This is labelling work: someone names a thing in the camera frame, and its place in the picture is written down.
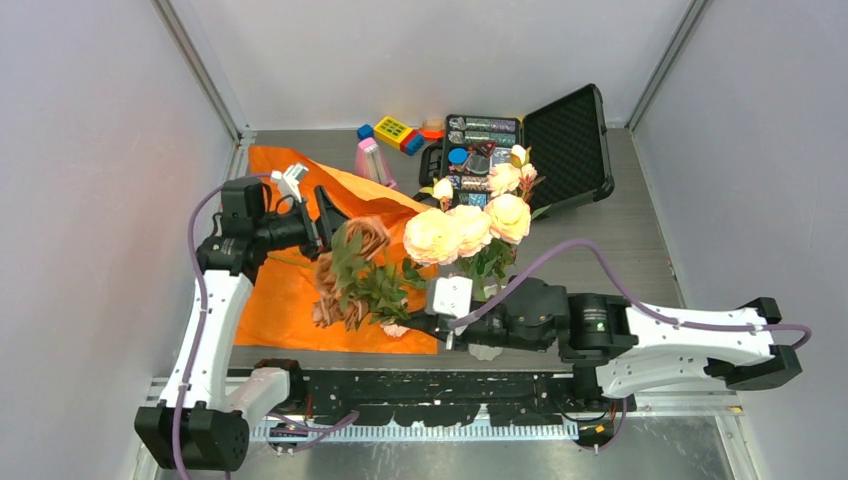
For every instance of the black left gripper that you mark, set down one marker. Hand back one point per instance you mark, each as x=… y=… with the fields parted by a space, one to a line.
x=329 y=216

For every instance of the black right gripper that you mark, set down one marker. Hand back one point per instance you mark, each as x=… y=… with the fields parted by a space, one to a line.
x=425 y=321

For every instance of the small pink rose stem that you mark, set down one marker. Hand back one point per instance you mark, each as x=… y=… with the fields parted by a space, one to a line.
x=394 y=330

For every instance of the brown rose flower stem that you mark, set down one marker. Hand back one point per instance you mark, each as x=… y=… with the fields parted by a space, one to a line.
x=357 y=281

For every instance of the orange yellow wrapping paper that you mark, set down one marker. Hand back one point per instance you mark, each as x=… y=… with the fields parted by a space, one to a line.
x=279 y=310

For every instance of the peach rose flower stem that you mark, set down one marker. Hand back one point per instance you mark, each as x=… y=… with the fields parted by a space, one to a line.
x=512 y=187

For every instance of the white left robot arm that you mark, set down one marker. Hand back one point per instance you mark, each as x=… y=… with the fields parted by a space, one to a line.
x=196 y=425

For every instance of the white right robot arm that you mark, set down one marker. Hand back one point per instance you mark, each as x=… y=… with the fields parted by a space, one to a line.
x=613 y=347

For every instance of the white ribbed vase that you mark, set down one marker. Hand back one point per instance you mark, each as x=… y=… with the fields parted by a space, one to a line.
x=483 y=352

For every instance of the pink metronome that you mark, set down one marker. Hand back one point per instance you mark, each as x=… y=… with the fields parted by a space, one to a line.
x=371 y=165

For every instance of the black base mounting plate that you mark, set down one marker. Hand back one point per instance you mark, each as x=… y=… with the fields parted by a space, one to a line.
x=445 y=398

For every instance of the blue toy block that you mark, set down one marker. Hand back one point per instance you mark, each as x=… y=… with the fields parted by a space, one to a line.
x=365 y=131

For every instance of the yellow toy block house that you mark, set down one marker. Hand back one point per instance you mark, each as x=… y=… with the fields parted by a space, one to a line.
x=398 y=135

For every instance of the orange toy piece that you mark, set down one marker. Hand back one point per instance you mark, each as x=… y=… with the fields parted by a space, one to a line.
x=433 y=129

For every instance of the blue round poker chip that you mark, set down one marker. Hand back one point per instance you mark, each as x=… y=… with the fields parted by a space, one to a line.
x=457 y=156

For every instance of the black open poker case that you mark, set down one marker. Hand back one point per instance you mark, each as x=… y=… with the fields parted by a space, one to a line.
x=569 y=145

